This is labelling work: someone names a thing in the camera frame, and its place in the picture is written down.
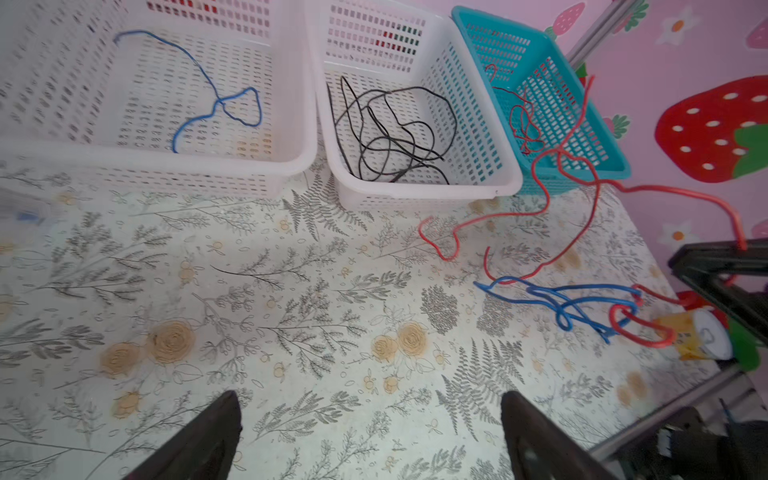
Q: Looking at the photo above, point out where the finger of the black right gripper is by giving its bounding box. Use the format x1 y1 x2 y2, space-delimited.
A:
667 239 767 342

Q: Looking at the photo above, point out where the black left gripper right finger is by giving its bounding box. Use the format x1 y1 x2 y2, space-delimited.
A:
501 391 615 479

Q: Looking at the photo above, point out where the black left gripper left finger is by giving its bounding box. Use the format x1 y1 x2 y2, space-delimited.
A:
125 390 242 480

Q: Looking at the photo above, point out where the blue cable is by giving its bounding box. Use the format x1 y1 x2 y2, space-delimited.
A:
112 29 264 154
472 275 644 346

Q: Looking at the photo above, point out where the black cable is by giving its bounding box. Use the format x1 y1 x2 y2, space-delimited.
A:
326 75 460 185

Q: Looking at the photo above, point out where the yellow can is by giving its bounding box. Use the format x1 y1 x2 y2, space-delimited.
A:
653 308 734 361

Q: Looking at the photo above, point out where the teal plastic basket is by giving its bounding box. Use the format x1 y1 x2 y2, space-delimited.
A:
452 4 631 195

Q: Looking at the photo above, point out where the middle white plastic basket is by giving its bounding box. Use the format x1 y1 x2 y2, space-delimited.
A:
303 1 523 211

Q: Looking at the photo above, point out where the white plastic basket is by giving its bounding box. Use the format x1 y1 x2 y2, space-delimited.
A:
303 1 523 211
1 1 317 198

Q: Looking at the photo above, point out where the left white plastic basket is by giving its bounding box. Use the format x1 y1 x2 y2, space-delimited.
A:
1 1 317 198

